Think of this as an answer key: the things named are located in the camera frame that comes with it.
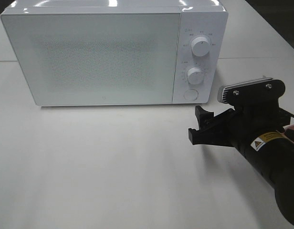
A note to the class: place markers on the white round knob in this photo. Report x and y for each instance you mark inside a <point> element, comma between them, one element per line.
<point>200,45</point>
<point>195,76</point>

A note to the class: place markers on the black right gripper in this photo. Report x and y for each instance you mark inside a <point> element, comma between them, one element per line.
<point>255,121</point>

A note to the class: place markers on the lower white round knob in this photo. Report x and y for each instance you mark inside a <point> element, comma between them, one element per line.
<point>195,76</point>

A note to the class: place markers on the pink round plate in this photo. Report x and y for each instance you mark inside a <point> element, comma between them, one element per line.
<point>289,133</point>

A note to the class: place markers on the white microwave oven body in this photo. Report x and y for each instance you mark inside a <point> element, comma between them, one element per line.
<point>208,17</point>

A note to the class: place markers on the upper white round knob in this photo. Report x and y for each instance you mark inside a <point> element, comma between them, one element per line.
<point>200,45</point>

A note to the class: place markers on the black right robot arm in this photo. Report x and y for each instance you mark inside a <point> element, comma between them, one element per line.
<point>277,170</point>

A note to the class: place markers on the white round door button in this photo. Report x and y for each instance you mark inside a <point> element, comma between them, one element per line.
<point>191,95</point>

